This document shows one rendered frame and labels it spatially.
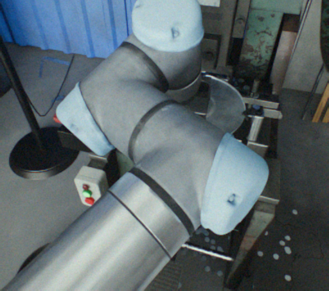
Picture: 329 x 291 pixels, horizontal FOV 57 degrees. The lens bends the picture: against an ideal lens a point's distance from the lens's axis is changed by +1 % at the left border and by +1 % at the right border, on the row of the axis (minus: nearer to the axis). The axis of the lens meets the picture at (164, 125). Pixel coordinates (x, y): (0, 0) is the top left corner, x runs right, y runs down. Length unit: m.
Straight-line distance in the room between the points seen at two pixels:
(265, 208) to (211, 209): 0.61
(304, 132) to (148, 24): 1.77
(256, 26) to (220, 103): 0.29
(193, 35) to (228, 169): 0.15
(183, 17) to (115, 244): 0.22
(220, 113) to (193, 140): 0.57
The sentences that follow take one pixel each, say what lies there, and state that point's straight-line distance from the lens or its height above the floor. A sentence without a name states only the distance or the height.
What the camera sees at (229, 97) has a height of 0.78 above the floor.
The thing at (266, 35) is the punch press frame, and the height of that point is 0.86.
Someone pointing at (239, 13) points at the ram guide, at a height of 1.05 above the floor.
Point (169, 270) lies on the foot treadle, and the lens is 1.22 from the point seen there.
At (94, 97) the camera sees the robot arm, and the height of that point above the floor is 1.13.
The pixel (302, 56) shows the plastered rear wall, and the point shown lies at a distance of 2.20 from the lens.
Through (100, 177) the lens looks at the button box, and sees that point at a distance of 0.87.
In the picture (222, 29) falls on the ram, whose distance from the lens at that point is 0.74.
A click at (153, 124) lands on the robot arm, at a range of 0.26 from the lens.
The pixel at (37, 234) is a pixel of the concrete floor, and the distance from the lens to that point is 1.57.
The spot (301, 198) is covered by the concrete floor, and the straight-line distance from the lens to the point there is 1.69.
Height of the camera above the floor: 1.31
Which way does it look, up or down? 44 degrees down
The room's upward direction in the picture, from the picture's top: straight up
